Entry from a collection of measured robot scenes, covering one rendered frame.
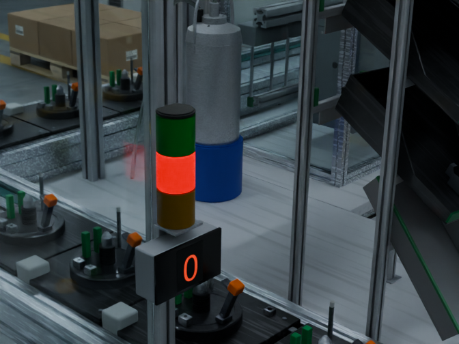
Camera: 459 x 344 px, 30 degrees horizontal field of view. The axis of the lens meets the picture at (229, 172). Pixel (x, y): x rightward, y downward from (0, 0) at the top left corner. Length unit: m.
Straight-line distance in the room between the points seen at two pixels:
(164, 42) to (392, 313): 0.87
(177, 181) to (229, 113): 1.04
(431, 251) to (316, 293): 0.37
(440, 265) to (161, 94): 0.63
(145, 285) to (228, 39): 1.04
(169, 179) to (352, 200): 1.19
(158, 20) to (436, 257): 0.68
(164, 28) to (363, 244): 1.06
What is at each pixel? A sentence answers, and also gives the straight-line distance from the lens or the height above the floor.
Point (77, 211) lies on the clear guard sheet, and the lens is 1.05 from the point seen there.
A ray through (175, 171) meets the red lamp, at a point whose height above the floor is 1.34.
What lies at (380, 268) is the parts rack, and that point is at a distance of 1.43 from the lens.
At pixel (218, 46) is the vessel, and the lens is 2.05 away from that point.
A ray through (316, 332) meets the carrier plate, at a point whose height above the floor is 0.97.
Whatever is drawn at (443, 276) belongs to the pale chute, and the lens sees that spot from 1.48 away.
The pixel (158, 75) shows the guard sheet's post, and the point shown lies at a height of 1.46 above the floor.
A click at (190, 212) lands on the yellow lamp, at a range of 1.10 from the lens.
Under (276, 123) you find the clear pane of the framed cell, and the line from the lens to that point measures 2.39.
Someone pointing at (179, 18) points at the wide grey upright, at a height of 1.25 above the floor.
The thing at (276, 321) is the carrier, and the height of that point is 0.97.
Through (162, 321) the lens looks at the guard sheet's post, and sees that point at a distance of 1.21.
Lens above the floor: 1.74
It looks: 22 degrees down
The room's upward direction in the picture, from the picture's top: 1 degrees clockwise
